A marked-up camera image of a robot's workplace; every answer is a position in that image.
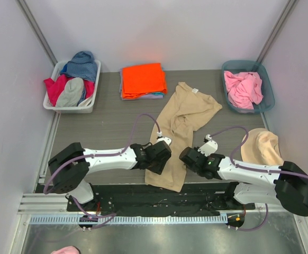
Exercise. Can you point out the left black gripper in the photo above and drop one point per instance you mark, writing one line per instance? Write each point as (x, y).
(161, 157)

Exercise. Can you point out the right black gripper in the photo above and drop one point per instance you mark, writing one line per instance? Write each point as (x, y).
(187, 156)

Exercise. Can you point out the beige t shirt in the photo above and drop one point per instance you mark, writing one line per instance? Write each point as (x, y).
(187, 111)

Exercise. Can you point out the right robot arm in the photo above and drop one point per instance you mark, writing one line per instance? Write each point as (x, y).
(285, 185)

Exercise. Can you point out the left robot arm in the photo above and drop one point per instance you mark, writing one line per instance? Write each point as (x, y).
(69, 167)

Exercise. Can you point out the beige bucket hat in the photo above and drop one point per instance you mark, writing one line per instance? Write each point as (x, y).
(261, 147)

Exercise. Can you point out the orange folded t shirt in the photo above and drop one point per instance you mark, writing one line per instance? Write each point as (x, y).
(143, 79)

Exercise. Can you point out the pink crumpled t shirt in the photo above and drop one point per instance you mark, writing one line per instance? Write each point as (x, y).
(243, 89)

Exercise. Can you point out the teal plastic basin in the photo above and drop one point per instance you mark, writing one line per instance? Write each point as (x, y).
(237, 66)

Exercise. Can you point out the grey garment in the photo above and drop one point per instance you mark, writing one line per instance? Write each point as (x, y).
(73, 94)

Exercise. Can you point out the blue patterned garment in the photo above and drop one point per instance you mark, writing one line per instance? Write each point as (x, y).
(82, 65)

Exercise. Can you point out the magenta garment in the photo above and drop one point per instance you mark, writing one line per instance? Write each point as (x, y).
(54, 88)

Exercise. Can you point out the pink object bottom edge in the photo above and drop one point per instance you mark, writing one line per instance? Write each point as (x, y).
(67, 250)

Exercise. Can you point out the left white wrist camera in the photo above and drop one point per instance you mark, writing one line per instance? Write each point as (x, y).
(162, 138)

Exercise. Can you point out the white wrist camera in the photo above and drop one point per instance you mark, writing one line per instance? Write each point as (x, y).
(162, 138)
(209, 147)

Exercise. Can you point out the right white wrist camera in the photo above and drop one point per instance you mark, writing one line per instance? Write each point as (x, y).
(209, 147)

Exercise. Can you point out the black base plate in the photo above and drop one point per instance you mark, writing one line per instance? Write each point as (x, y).
(195, 199)

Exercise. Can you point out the white slotted cable duct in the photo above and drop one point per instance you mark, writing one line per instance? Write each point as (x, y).
(123, 220)

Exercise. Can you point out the right aluminium corner post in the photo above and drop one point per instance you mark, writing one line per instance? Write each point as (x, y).
(277, 28)

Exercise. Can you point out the aluminium corner post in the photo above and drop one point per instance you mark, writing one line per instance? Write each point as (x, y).
(277, 28)
(36, 30)

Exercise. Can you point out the left aluminium corner post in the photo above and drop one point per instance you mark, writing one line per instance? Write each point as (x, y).
(36, 30)

